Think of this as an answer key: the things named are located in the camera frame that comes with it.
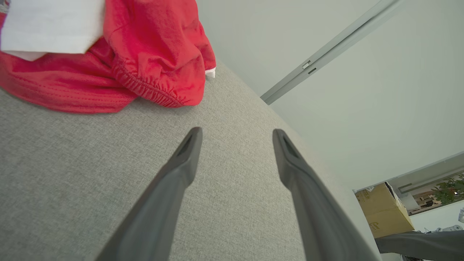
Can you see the green leafy plant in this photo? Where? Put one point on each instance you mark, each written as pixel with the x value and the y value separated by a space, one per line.
pixel 449 188

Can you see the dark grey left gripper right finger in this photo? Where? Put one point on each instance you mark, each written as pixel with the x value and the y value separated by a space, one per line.
pixel 319 217

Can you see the red shirt with white sleeves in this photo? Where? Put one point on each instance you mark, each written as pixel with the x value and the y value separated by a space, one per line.
pixel 54 83

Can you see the dark grey desk top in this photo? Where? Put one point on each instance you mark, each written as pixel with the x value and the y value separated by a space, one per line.
pixel 427 246

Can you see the brown cardboard box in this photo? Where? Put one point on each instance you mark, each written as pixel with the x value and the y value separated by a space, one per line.
pixel 384 210

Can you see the grey wall track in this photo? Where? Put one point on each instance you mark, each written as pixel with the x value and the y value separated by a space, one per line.
pixel 326 50

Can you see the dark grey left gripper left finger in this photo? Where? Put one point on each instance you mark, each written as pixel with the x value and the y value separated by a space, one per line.
pixel 159 210

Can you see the grey window frame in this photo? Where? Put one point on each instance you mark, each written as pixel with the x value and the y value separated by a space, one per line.
pixel 427 174

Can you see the red garment with elastic hem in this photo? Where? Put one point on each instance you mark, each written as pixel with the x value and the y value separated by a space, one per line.
pixel 159 47

